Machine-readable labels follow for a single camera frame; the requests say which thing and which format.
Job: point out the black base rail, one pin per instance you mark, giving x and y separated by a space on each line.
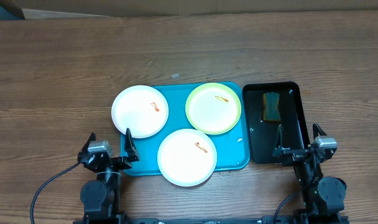
207 221

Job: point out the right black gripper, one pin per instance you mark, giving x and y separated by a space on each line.
299 152

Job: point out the green yellow sponge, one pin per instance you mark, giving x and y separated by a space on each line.
270 106

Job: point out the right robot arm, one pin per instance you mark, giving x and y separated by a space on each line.
323 197

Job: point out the lime green plate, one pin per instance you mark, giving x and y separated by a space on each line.
213 108

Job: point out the cardboard panel at back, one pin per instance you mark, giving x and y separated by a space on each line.
192 7

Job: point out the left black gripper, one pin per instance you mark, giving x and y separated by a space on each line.
130 149

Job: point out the black rectangular tray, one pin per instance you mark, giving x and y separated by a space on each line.
263 134

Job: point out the white plate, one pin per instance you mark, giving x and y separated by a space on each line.
187 157
141 109

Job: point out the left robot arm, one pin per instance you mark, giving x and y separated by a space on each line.
101 196

